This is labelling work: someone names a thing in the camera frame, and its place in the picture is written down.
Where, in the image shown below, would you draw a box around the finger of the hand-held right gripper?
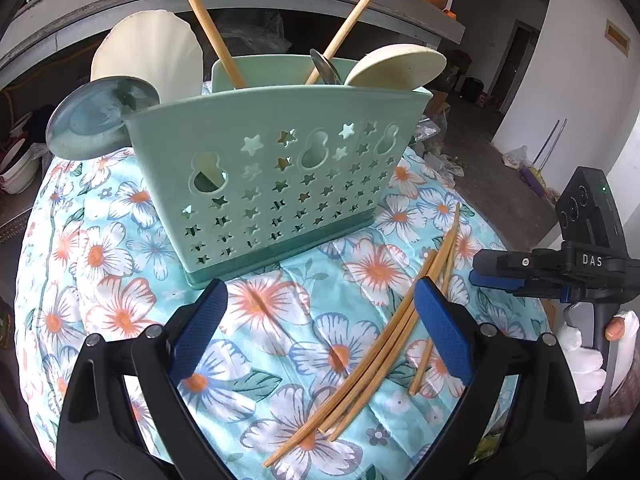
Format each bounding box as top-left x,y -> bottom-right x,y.
469,271 -> 566,301
472,242 -> 566,273

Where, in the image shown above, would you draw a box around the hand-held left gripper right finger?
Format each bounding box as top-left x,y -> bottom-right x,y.
404,278 -> 587,480

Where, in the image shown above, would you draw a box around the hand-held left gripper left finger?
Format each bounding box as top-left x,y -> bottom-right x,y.
55,278 -> 237,480

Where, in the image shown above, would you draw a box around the bamboo chopstick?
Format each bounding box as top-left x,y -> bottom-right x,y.
319,227 -> 457,433
329,240 -> 451,443
305,0 -> 397,86
169,0 -> 247,90
409,204 -> 462,396
425,227 -> 458,286

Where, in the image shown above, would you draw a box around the bamboo chopsticks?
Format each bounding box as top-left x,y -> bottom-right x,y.
263,249 -> 438,468

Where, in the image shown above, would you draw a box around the green plastic utensil holder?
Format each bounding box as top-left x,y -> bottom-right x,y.
122,56 -> 433,291

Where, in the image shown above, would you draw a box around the metal spoon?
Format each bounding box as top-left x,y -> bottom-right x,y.
309,49 -> 343,86

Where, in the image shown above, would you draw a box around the white plastic rice spoon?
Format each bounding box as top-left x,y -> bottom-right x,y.
90,10 -> 205,106

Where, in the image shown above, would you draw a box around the person's right hand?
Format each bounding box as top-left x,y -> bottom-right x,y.
554,309 -> 640,405

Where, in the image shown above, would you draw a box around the purple broom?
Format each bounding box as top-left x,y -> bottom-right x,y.
517,167 -> 543,198

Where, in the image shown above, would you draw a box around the metal poles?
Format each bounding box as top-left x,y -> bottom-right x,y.
532,119 -> 568,168

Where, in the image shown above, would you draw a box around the floral blanket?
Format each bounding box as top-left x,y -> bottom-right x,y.
15,140 -> 551,480

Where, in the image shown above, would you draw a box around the clear plastic bag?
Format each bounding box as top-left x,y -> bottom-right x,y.
215,10 -> 286,61
501,146 -> 531,170
412,115 -> 466,176

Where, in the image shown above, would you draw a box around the cardboard box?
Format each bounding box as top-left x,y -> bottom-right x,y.
425,89 -> 451,126

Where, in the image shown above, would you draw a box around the cream rice paddle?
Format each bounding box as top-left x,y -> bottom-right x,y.
344,44 -> 447,92

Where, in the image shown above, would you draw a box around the grey suction cup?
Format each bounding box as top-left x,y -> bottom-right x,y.
45,76 -> 161,160

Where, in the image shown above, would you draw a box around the white enamel basin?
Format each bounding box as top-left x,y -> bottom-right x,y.
0,110 -> 41,196

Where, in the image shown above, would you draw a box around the concrete kitchen counter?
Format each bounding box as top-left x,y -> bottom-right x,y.
0,0 -> 466,91

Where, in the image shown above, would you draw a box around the wooden framed wall box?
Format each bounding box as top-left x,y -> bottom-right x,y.
604,19 -> 632,56

